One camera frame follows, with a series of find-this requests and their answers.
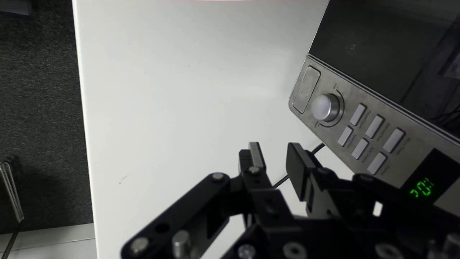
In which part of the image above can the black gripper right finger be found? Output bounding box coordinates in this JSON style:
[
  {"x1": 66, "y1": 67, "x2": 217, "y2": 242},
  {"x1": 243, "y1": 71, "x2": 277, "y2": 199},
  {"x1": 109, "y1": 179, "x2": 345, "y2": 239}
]
[{"x1": 284, "y1": 141, "x2": 460, "y2": 238}]

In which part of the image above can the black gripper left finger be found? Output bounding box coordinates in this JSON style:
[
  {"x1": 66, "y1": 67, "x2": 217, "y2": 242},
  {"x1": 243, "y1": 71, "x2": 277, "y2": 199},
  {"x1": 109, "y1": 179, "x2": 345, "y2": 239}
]
[{"x1": 121, "y1": 141, "x2": 289, "y2": 259}]

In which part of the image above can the silver microwave oven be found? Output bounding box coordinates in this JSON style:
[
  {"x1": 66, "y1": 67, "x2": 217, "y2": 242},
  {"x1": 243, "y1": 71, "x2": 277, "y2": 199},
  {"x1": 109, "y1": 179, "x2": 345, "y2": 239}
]
[{"x1": 287, "y1": 0, "x2": 460, "y2": 219}]

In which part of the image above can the thin grey metal rod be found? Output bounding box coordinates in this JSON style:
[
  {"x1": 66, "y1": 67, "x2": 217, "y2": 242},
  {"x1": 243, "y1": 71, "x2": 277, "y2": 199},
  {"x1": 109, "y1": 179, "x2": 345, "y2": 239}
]
[{"x1": 0, "y1": 160, "x2": 26, "y2": 225}]

